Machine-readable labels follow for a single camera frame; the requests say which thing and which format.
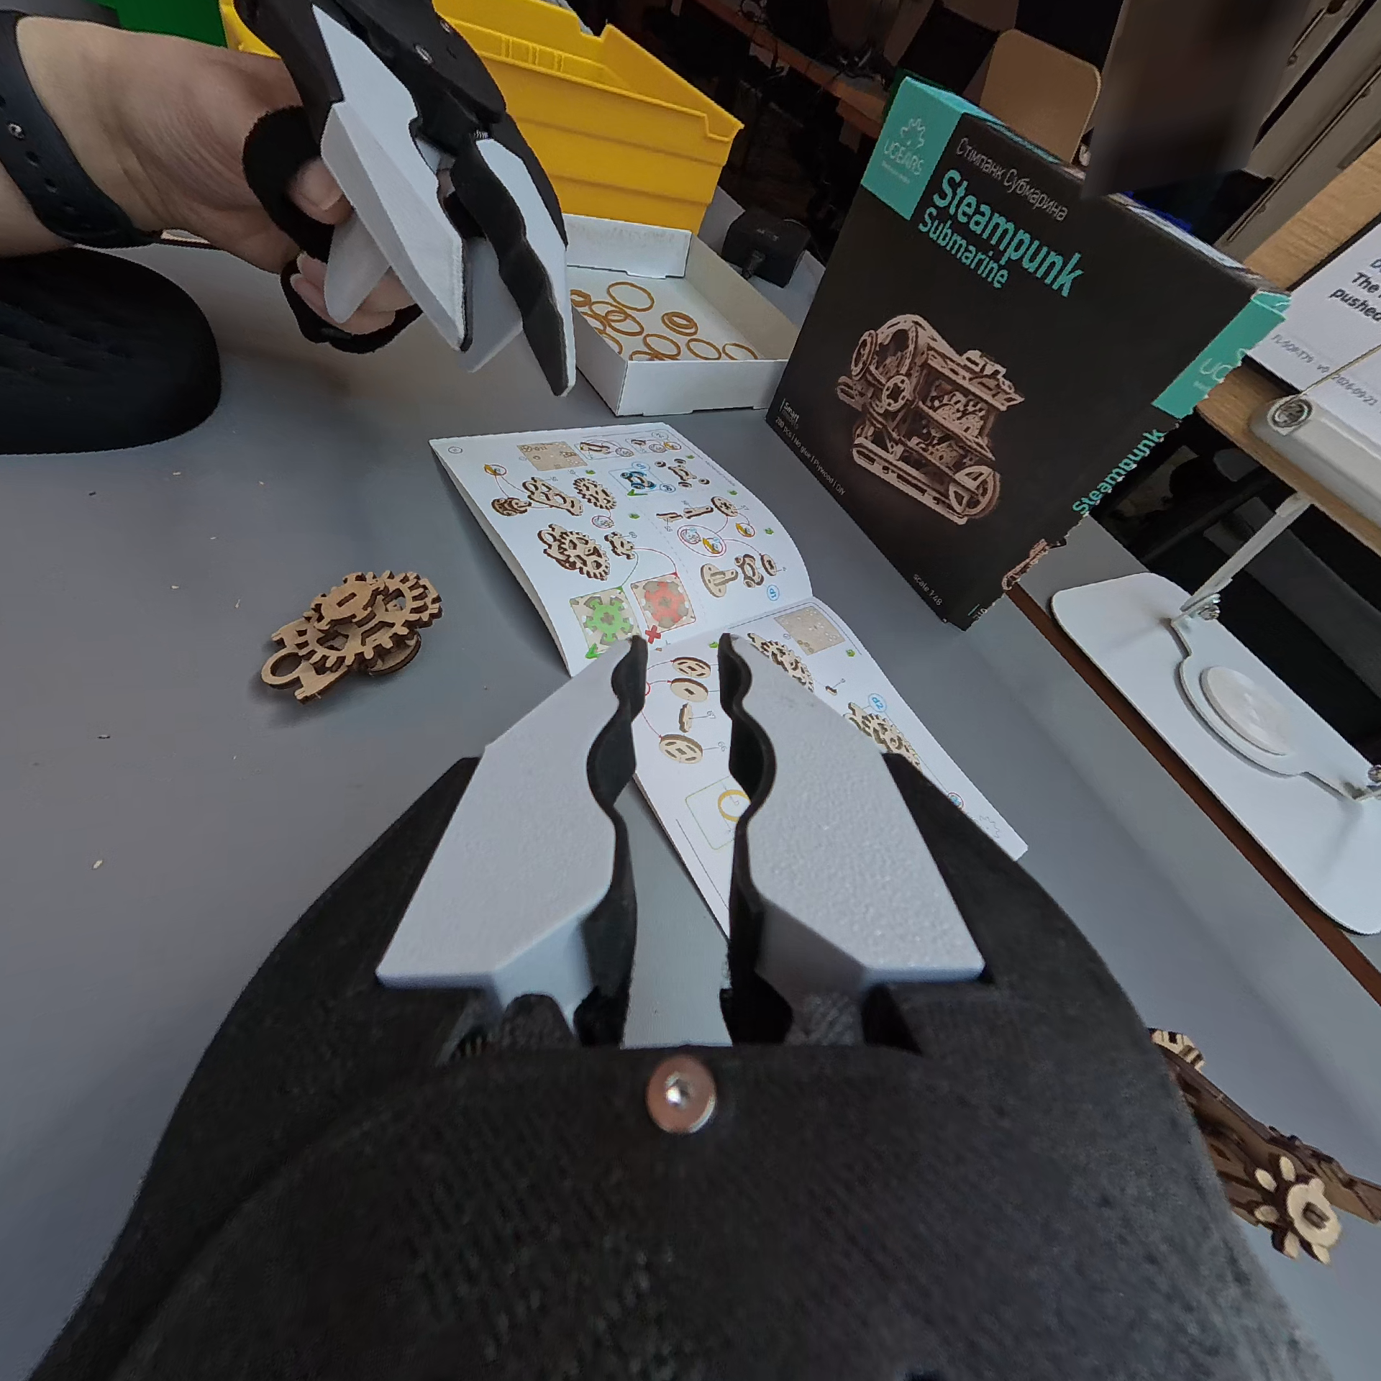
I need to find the assembly instruction booklet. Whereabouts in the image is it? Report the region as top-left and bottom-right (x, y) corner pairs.
(429, 421), (1028, 941)

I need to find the white cardboard tray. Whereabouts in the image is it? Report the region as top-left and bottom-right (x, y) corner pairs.
(558, 211), (801, 419)

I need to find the person's left hand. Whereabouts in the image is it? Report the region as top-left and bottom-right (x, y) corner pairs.
(17, 16), (422, 340)

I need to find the flat wooden gear part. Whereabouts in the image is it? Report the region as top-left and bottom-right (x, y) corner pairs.
(1148, 1029), (1381, 1265)

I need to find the wooden gear assembly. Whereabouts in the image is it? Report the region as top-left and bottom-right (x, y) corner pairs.
(261, 569), (445, 704)

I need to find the beige chair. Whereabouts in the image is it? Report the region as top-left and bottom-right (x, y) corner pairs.
(963, 26), (1104, 165)

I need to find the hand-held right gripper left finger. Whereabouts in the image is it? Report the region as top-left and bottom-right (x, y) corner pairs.
(374, 634), (651, 1047)

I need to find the black puzzle box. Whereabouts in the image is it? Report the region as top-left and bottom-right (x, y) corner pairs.
(764, 74), (1291, 632)

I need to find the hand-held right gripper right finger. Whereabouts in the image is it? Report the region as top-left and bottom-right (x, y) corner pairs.
(714, 632), (990, 1046)

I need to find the white paper sign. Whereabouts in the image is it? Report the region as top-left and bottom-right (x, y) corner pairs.
(1245, 220), (1381, 432)

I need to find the pile of wooden rings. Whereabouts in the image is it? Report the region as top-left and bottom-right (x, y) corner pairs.
(569, 279), (759, 366)

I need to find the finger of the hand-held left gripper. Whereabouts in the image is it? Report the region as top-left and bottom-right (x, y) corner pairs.
(436, 119), (579, 397)
(317, 6), (470, 352)

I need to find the person's left forearm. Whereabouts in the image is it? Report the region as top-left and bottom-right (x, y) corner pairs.
(0, 162), (44, 258)

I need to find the black power adapter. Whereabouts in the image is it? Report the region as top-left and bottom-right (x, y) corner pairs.
(721, 208), (812, 288)

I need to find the black wrist band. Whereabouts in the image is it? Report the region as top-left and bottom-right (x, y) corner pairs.
(0, 11), (156, 250)

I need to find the grey desk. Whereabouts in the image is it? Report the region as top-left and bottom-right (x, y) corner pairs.
(0, 211), (1381, 1381)

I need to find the green plastic bin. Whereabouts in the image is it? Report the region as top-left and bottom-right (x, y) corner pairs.
(112, 0), (232, 52)

